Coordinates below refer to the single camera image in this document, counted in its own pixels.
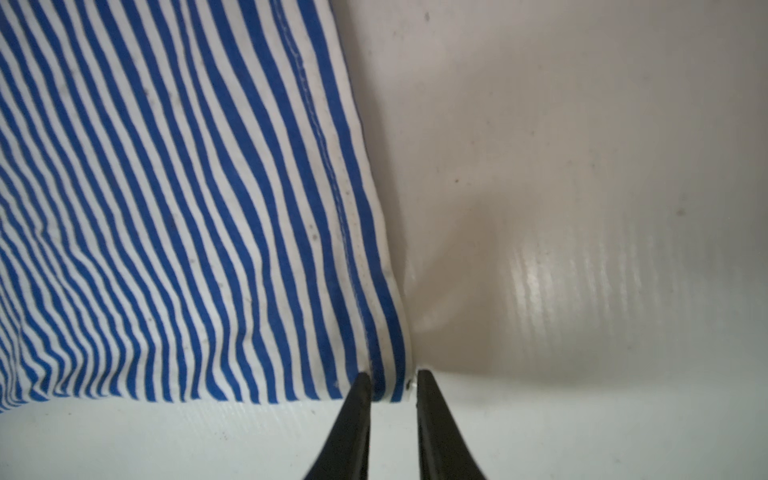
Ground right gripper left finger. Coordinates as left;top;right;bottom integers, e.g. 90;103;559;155
305;372;372;480

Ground blue striped tank top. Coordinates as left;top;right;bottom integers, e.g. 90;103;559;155
1;1;413;410

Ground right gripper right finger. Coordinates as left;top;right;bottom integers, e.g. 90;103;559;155
416;369;485;480

